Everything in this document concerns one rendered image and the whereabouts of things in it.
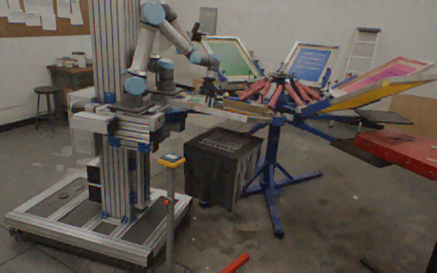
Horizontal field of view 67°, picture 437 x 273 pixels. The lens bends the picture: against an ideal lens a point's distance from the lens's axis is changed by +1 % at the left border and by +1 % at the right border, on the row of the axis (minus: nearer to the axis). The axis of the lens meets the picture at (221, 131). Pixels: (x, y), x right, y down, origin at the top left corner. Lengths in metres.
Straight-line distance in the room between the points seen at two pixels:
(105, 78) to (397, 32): 5.10
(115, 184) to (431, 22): 5.40
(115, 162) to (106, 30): 0.96
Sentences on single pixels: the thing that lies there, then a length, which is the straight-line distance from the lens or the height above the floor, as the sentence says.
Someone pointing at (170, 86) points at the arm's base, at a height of 1.29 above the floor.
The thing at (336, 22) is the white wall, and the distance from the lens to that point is 6.56.
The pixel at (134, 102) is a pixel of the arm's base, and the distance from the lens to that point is 2.16.
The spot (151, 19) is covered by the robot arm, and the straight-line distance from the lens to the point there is 1.94.
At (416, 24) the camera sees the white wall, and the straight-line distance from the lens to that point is 6.44.
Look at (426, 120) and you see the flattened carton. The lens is 6.53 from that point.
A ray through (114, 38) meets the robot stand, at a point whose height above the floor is 1.65.
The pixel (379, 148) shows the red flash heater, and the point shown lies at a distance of 2.43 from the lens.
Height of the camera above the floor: 1.87
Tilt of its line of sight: 20 degrees down
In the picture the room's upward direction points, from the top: 4 degrees clockwise
